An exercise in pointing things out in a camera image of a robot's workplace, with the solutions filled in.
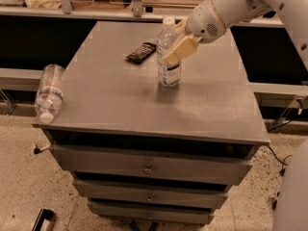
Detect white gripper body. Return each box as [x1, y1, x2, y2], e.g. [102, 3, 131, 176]
[186, 0, 226, 43]

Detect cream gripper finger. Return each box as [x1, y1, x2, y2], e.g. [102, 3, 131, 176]
[174, 18, 187, 34]
[164, 34, 202, 64]

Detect blue-label plastic bottle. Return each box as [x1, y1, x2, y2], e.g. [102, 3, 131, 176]
[156, 17, 181, 87]

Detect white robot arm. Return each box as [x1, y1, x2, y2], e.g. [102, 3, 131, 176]
[164, 0, 308, 231]

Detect clear water bottle lying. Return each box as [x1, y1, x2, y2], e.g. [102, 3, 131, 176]
[35, 64, 64, 124]

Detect black remote control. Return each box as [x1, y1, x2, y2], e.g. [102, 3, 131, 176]
[126, 42, 156, 64]

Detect grey drawer cabinet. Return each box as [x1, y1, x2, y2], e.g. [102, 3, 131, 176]
[43, 21, 270, 214]

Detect top grey drawer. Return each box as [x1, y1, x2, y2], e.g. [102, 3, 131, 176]
[50, 144, 252, 186]

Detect grey drawer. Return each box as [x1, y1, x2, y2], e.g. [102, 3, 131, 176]
[50, 144, 252, 186]
[88, 201, 214, 224]
[73, 179, 227, 209]

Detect middle grey drawer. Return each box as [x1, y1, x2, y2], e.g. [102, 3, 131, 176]
[73, 179, 227, 209]

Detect bottom grey drawer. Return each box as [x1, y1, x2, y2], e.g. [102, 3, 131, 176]
[88, 201, 214, 224]

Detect white plug on floor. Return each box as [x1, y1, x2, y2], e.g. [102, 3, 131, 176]
[33, 144, 51, 155]

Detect black object floor left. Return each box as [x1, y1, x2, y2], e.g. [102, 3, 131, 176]
[31, 209, 55, 231]

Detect grey metal shelf rail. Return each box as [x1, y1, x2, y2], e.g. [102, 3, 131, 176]
[0, 0, 285, 29]

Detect black cable on floor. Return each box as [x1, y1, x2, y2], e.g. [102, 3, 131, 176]
[265, 144, 293, 177]

